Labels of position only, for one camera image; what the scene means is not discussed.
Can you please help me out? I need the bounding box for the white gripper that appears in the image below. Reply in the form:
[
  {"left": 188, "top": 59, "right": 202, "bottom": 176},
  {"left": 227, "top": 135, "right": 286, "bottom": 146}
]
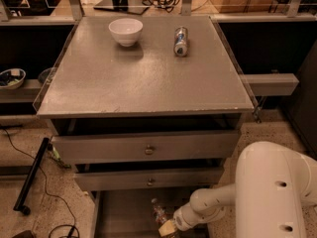
[{"left": 158, "top": 203, "right": 200, "bottom": 238}]

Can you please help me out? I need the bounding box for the clear plastic water bottle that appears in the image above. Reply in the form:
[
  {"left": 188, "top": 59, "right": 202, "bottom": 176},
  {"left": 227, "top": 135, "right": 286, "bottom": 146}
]
[{"left": 152, "top": 198, "right": 168, "bottom": 225}]

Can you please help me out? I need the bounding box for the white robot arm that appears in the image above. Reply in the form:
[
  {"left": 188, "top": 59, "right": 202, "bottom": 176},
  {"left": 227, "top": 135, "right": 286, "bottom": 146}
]
[{"left": 158, "top": 142, "right": 317, "bottom": 238}]

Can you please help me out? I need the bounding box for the grey middle drawer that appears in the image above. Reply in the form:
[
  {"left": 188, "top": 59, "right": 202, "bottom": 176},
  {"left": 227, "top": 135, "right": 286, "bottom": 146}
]
[{"left": 74, "top": 168, "right": 224, "bottom": 191}]

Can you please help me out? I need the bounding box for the grey open bottom drawer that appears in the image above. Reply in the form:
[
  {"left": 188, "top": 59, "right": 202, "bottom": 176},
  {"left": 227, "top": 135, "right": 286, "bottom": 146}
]
[{"left": 89, "top": 185, "right": 214, "bottom": 238}]

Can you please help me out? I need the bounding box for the grey top drawer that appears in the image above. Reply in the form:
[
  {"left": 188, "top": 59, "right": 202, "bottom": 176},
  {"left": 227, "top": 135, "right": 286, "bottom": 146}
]
[{"left": 53, "top": 130, "right": 240, "bottom": 164}]

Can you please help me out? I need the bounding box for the grey drawer cabinet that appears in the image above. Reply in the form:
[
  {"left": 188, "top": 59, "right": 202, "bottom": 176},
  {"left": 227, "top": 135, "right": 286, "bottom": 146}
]
[{"left": 33, "top": 15, "right": 256, "bottom": 238}]

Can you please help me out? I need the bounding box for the black bar on floor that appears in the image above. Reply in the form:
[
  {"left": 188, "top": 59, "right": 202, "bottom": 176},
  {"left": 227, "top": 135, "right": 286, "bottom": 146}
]
[{"left": 13, "top": 138, "right": 50, "bottom": 215}]

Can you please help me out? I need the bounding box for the grey side shelf right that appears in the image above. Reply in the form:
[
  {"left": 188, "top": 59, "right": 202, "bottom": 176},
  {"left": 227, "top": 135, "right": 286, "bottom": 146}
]
[{"left": 241, "top": 73, "right": 299, "bottom": 96}]

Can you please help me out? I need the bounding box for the grey side shelf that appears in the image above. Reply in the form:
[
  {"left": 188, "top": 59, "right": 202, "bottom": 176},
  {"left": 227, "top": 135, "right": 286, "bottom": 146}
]
[
  {"left": 241, "top": 73, "right": 299, "bottom": 96},
  {"left": 0, "top": 79, "right": 42, "bottom": 103}
]

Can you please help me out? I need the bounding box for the blue silver soda can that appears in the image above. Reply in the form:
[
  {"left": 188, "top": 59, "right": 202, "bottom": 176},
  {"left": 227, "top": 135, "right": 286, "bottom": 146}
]
[{"left": 173, "top": 26, "right": 188, "bottom": 57}]

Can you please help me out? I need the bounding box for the grey side shelf left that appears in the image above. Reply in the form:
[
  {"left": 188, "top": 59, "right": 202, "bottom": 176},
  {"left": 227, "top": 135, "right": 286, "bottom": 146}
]
[{"left": 0, "top": 79, "right": 42, "bottom": 103}]

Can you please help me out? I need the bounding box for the white ceramic bowl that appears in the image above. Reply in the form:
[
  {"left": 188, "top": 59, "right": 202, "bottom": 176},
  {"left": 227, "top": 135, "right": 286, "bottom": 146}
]
[{"left": 108, "top": 18, "right": 143, "bottom": 47}]

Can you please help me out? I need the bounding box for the bowl with small items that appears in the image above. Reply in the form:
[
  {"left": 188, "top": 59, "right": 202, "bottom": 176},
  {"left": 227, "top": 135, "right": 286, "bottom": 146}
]
[{"left": 0, "top": 68, "right": 26, "bottom": 89}]

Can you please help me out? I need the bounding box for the black monitor stand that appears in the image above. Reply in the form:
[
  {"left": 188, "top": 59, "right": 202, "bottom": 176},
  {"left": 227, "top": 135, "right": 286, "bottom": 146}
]
[{"left": 93, "top": 0, "right": 150, "bottom": 15}]

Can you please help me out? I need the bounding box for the black floor cable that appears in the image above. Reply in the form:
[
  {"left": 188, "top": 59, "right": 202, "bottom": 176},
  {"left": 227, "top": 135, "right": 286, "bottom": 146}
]
[{"left": 0, "top": 126, "right": 81, "bottom": 238}]

